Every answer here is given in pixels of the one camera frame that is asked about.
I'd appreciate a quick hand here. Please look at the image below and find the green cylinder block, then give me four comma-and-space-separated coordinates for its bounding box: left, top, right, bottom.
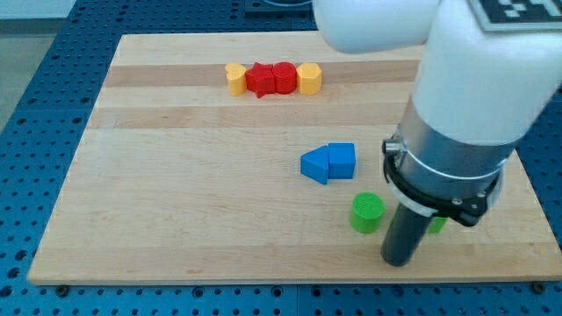
349, 192, 385, 234

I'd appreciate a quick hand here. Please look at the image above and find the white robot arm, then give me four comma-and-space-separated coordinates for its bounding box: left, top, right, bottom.
313, 1, 561, 226

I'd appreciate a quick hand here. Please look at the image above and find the blue cube block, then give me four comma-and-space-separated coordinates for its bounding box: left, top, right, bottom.
328, 143, 357, 179

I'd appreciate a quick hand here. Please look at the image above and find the blue triangle block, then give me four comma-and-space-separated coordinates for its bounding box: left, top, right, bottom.
300, 146, 328, 185

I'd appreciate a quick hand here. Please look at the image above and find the wooden board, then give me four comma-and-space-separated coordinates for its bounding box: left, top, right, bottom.
27, 32, 561, 285

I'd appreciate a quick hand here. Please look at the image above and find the red star block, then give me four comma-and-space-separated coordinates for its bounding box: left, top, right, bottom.
245, 62, 276, 98

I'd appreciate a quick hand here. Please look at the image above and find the red cylinder block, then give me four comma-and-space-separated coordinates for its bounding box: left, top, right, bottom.
272, 61, 297, 94

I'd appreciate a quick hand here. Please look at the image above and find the yellow hexagon block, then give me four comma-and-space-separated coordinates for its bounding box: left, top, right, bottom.
297, 62, 322, 95

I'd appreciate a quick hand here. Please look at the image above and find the yellow heart block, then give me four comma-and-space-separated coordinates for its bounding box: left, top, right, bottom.
225, 63, 247, 97

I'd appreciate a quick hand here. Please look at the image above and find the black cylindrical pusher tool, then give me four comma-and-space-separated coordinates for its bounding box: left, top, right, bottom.
380, 204, 433, 267

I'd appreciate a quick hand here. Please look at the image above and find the green block behind pusher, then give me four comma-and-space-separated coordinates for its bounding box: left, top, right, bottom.
428, 217, 448, 233

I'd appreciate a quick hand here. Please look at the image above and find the black white fiducial marker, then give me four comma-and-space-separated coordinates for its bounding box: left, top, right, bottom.
467, 0, 561, 32

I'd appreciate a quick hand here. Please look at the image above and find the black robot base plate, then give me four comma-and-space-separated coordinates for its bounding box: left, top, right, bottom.
241, 0, 312, 18

